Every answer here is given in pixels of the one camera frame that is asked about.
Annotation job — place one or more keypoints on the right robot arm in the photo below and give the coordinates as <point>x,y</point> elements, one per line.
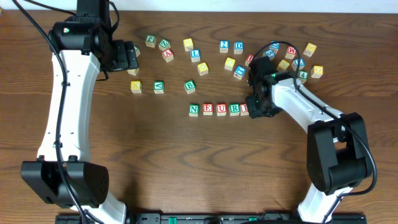
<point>338,155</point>

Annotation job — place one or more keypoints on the blue 5 block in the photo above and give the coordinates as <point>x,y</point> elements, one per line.
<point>270,54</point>

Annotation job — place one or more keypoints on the red I block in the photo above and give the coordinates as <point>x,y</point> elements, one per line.
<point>244,109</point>

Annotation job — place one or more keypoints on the green N block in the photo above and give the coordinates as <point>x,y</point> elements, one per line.
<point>193,110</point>

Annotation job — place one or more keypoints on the yellow O block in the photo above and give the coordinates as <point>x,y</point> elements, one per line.
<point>203,69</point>

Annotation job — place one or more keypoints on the green 4 block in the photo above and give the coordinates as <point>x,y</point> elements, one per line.
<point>303,76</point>

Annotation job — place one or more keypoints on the green J block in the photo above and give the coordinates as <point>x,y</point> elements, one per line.
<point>150,41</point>

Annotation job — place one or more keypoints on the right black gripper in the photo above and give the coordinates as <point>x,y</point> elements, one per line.
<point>257,66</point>

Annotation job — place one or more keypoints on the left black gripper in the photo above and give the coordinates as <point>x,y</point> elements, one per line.
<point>131,55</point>

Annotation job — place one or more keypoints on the blue T block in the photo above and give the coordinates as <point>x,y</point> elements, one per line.
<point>239,72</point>

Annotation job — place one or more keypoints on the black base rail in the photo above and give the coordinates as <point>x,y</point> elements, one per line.
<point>268,217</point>

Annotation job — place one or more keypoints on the blue 2 block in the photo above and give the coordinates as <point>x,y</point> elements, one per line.
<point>224,46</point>

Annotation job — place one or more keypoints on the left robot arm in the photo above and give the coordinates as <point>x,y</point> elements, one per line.
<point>82,47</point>

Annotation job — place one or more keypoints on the green Z block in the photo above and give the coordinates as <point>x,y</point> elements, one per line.
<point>164,44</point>

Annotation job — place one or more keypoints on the yellow Q block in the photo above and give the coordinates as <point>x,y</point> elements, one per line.
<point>229,63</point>

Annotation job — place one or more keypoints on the blue I block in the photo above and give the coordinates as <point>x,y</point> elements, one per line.
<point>298,64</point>

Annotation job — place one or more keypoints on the green V block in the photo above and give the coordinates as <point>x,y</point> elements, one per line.
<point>158,87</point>

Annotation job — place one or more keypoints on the yellow block far right low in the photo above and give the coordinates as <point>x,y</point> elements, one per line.
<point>317,71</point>

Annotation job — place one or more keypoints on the red E block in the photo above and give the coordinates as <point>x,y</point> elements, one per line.
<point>207,109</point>

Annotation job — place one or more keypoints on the blue d block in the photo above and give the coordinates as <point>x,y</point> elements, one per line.
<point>238,47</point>
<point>274,47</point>

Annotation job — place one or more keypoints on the yellow K block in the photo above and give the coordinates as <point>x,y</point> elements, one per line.
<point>136,86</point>

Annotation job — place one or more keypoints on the green L block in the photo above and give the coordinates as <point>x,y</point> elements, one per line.
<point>137,51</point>

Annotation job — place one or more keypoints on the red M block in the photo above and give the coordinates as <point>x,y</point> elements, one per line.
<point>290,53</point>

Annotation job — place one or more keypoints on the yellow S block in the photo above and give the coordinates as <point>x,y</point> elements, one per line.
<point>188,44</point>

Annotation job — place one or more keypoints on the green B block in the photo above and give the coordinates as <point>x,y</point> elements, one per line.
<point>190,86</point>

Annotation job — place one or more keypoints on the red u block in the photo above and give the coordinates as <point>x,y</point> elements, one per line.
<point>249,60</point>
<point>221,109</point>

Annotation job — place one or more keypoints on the blue D block right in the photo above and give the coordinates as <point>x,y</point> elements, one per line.
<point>274,47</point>

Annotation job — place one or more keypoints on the red A block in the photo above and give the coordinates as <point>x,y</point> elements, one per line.
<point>168,55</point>

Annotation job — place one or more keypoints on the green R block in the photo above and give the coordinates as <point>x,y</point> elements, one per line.
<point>234,109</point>

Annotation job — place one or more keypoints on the blue L block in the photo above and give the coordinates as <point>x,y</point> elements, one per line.
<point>195,55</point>

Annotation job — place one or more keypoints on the yellow C block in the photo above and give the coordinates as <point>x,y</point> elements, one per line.
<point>133,71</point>

